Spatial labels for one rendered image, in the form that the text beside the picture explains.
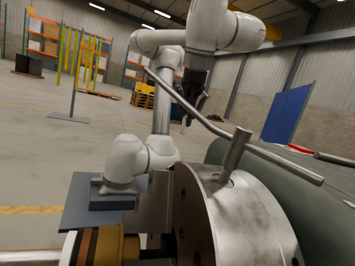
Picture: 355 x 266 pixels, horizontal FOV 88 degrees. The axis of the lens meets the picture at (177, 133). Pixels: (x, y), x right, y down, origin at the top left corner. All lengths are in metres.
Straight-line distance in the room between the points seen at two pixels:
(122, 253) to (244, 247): 0.17
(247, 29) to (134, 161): 0.68
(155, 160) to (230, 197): 0.71
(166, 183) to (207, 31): 0.41
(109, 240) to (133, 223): 0.04
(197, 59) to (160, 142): 0.52
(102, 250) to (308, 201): 0.31
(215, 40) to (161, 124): 0.56
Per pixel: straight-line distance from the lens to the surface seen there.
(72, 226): 0.89
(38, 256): 0.35
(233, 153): 0.26
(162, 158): 0.97
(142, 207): 0.34
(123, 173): 0.92
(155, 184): 0.34
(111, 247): 0.32
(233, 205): 0.26
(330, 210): 0.35
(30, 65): 12.78
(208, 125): 0.28
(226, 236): 0.24
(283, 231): 0.30
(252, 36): 0.67
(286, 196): 0.37
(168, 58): 1.08
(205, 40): 0.57
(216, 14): 0.57
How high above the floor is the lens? 1.35
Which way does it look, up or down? 13 degrees down
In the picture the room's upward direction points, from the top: 15 degrees clockwise
